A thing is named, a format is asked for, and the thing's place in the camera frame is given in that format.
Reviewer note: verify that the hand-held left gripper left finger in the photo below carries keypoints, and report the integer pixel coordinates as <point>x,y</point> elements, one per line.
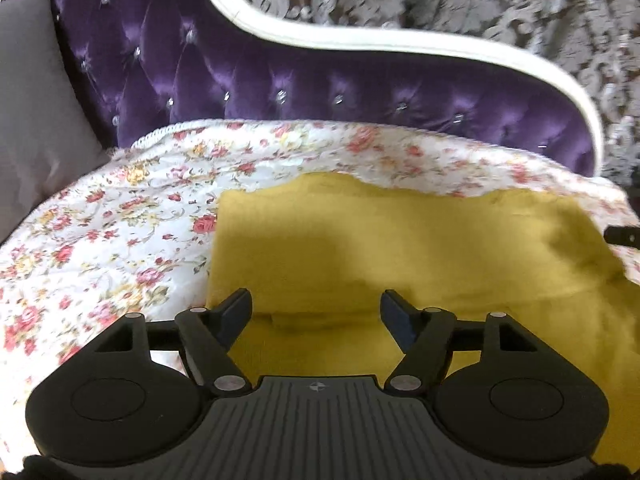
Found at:
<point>236,312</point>

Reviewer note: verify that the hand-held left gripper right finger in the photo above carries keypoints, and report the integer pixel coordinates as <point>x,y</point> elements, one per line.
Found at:
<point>397,319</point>

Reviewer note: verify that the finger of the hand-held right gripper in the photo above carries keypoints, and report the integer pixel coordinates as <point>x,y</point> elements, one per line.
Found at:
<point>622,236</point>

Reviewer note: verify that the yellow knit garment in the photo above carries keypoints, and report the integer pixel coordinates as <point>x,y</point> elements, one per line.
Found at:
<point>415,255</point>

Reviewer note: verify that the floral quilted blanket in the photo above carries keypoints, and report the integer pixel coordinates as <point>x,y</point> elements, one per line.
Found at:
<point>125,240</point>

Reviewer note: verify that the purple tufted headboard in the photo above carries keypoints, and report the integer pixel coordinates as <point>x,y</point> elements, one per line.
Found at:
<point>250,75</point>

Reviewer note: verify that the brown damask curtain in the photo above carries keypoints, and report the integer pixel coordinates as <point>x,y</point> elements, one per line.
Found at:
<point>500,5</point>

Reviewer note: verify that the grey cushion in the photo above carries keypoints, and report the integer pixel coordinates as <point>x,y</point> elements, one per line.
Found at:
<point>35,105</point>

